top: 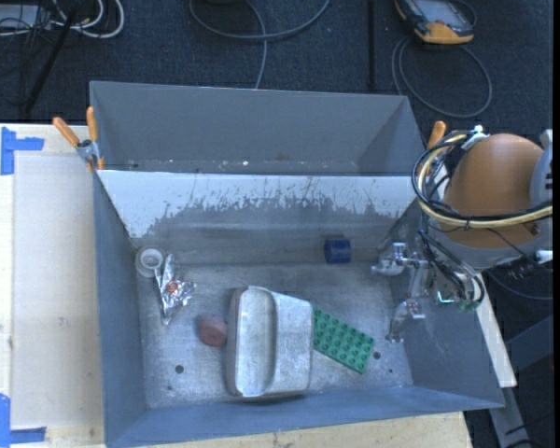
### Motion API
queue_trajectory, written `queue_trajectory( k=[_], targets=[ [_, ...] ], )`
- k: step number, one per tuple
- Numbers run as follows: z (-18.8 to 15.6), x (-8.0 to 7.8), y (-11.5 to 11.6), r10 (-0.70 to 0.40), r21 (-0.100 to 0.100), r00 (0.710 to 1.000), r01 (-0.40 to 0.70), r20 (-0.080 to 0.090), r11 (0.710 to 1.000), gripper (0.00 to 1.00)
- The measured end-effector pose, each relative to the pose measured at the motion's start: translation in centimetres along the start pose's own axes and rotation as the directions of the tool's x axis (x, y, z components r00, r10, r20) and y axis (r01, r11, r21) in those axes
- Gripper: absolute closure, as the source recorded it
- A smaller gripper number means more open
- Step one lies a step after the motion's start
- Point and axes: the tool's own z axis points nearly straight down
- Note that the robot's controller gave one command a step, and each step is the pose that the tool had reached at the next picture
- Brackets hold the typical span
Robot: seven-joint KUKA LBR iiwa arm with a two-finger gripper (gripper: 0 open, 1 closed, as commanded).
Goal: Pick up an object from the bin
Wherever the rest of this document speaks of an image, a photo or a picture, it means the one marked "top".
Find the red-brown round toy food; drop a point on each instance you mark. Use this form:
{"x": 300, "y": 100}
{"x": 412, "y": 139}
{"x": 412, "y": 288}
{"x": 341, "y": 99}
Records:
{"x": 212, "y": 330}

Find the crumpled silver foil packet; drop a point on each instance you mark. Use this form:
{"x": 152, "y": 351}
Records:
{"x": 172, "y": 292}

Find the grey metal bin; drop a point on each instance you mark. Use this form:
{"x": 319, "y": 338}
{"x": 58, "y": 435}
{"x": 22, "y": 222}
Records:
{"x": 261, "y": 231}

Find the dark blue cylinder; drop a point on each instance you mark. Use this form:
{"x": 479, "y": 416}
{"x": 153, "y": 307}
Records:
{"x": 337, "y": 250}

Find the green studded flat block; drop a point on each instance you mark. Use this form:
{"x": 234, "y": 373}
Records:
{"x": 345, "y": 341}

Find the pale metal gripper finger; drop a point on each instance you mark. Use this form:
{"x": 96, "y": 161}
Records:
{"x": 396, "y": 260}
{"x": 403, "y": 317}

